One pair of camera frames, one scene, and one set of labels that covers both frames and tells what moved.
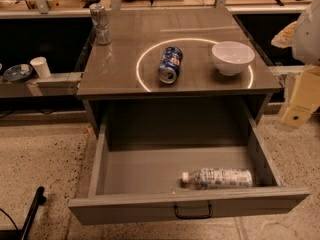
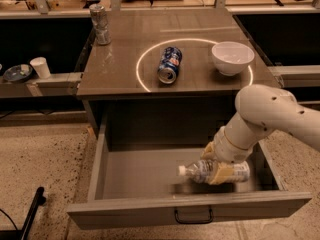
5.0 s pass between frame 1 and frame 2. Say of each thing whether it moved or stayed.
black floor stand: stayed
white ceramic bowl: stayed
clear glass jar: stayed
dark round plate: stayed
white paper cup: stayed
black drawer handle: moved
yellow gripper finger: moved
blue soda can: stayed
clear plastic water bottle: moved
